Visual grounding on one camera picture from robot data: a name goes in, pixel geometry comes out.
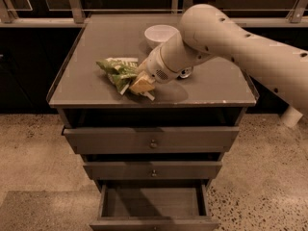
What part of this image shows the top drawer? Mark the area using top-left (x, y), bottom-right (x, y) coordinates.
top-left (64, 126), bottom-right (239, 154)

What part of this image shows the metal window railing frame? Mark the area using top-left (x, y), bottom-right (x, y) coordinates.
top-left (0, 0), bottom-right (308, 27)

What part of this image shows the grey drawer cabinet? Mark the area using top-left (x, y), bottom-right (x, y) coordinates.
top-left (45, 13), bottom-right (260, 231)

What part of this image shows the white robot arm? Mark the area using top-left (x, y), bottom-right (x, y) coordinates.
top-left (130, 4), bottom-right (308, 115)

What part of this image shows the green soda can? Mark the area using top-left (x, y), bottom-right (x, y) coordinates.
top-left (178, 67), bottom-right (193, 79)

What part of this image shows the middle drawer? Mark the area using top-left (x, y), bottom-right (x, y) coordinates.
top-left (84, 161), bottom-right (222, 180)

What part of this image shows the white bowl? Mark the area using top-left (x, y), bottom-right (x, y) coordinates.
top-left (144, 25), bottom-right (178, 49)

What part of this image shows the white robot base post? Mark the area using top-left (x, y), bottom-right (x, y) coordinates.
top-left (281, 106), bottom-right (303, 128)

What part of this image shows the drawer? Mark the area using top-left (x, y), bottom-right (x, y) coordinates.
top-left (84, 161), bottom-right (222, 180)
top-left (64, 126), bottom-right (239, 154)
top-left (90, 182), bottom-right (218, 231)

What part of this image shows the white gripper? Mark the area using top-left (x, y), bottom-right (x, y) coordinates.
top-left (129, 45), bottom-right (179, 94)

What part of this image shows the green jalapeno chip bag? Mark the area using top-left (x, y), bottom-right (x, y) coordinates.
top-left (96, 58), bottom-right (155, 101)

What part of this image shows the bottom drawer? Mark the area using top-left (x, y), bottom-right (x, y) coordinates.
top-left (90, 182), bottom-right (218, 231)

